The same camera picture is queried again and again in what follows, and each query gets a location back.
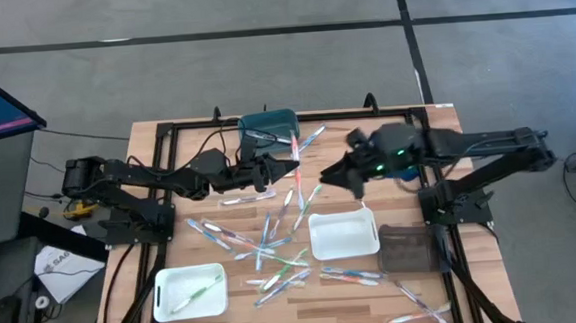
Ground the white tape roll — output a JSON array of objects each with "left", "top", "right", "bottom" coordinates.
[{"left": 33, "top": 293, "right": 53, "bottom": 312}]

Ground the teal plastic bin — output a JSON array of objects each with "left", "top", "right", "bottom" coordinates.
[{"left": 236, "top": 107, "right": 303, "bottom": 159}]

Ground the white paper sheet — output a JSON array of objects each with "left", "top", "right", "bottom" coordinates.
[{"left": 31, "top": 240, "right": 110, "bottom": 307}]

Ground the green toothbrush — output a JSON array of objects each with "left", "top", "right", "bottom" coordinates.
[
  {"left": 260, "top": 248, "right": 311, "bottom": 271},
  {"left": 287, "top": 182, "right": 327, "bottom": 233},
  {"left": 259, "top": 247, "right": 312, "bottom": 293},
  {"left": 168, "top": 273, "right": 227, "bottom": 315}
]

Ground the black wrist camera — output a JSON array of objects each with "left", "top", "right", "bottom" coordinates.
[
  {"left": 238, "top": 134, "right": 260, "bottom": 161},
  {"left": 344, "top": 128, "right": 369, "bottom": 153}
]

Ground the orange toothbrush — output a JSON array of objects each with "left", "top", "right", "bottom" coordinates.
[
  {"left": 385, "top": 300, "right": 454, "bottom": 323},
  {"left": 318, "top": 268, "right": 381, "bottom": 291},
  {"left": 225, "top": 230, "right": 278, "bottom": 259},
  {"left": 289, "top": 129, "right": 306, "bottom": 211},
  {"left": 243, "top": 274, "right": 308, "bottom": 292}
]

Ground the yellow tool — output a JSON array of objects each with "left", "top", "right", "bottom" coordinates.
[{"left": 61, "top": 199, "right": 101, "bottom": 222}]

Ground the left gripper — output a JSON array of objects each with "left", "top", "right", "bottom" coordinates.
[{"left": 217, "top": 152, "right": 303, "bottom": 197}]

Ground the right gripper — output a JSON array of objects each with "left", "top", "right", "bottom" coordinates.
[{"left": 315, "top": 123, "right": 397, "bottom": 203}]

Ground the smoky transparent plastic bin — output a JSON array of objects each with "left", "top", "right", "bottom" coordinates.
[{"left": 375, "top": 220, "right": 449, "bottom": 277}]

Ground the blue toothbrush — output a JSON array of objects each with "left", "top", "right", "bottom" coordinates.
[
  {"left": 251, "top": 211, "right": 276, "bottom": 274},
  {"left": 184, "top": 214, "right": 233, "bottom": 255},
  {"left": 251, "top": 267, "right": 315, "bottom": 309},
  {"left": 232, "top": 235, "right": 296, "bottom": 262},
  {"left": 297, "top": 123, "right": 328, "bottom": 153},
  {"left": 319, "top": 262, "right": 385, "bottom": 284}
]

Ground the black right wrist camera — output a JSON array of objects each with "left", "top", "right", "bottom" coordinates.
[{"left": 344, "top": 128, "right": 369, "bottom": 153}]

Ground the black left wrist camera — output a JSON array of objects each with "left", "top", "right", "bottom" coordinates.
[{"left": 238, "top": 134, "right": 260, "bottom": 161}]

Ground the black aluminium table frame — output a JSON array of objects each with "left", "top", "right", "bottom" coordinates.
[{"left": 78, "top": 84, "right": 529, "bottom": 323}]

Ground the white plastic bin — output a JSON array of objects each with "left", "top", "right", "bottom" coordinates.
[
  {"left": 306, "top": 205, "right": 382, "bottom": 262},
  {"left": 149, "top": 261, "right": 231, "bottom": 323}
]

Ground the purple toothbrush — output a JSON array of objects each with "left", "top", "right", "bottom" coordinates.
[
  {"left": 392, "top": 276, "right": 452, "bottom": 323},
  {"left": 275, "top": 185, "right": 298, "bottom": 226},
  {"left": 218, "top": 188, "right": 279, "bottom": 208},
  {"left": 200, "top": 216, "right": 255, "bottom": 248},
  {"left": 244, "top": 126, "right": 294, "bottom": 149}
]

